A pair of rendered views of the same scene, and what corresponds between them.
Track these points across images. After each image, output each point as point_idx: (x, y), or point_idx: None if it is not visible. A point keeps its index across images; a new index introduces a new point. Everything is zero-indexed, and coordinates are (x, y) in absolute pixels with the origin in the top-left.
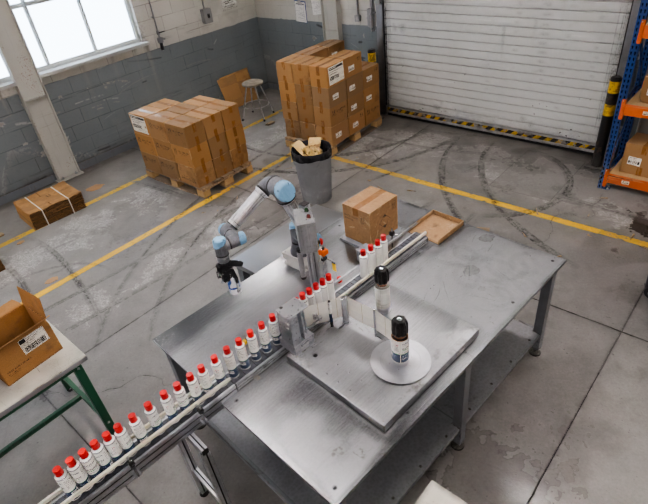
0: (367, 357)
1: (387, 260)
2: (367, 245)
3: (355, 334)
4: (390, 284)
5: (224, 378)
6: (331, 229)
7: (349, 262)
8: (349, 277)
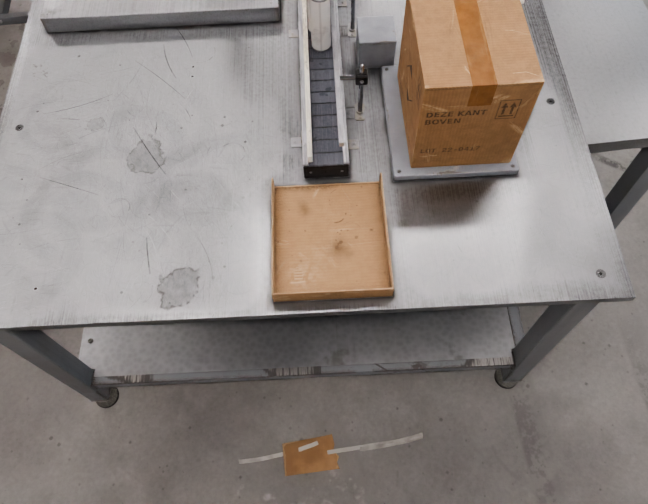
0: None
1: (304, 30)
2: (384, 37)
3: None
4: (255, 7)
5: None
6: (549, 80)
7: (397, 29)
8: (356, 2)
